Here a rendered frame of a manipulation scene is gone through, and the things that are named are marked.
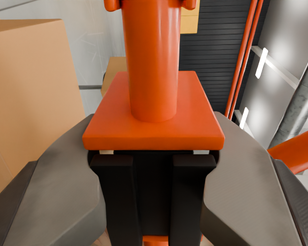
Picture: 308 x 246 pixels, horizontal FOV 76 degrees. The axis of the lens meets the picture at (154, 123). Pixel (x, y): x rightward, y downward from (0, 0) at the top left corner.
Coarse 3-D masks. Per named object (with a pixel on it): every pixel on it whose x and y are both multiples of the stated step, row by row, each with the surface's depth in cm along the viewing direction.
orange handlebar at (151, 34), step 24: (120, 0) 7; (144, 0) 6; (168, 0) 6; (192, 0) 6; (144, 24) 7; (168, 24) 7; (144, 48) 7; (168, 48) 7; (144, 72) 8; (168, 72) 8; (144, 96) 8; (168, 96) 8; (144, 120) 9
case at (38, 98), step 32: (0, 32) 16; (32, 32) 20; (64, 32) 27; (0, 64) 16; (32, 64) 20; (64, 64) 27; (0, 96) 16; (32, 96) 20; (64, 96) 27; (0, 128) 16; (32, 128) 20; (64, 128) 27; (0, 160) 16; (32, 160) 20; (0, 192) 16
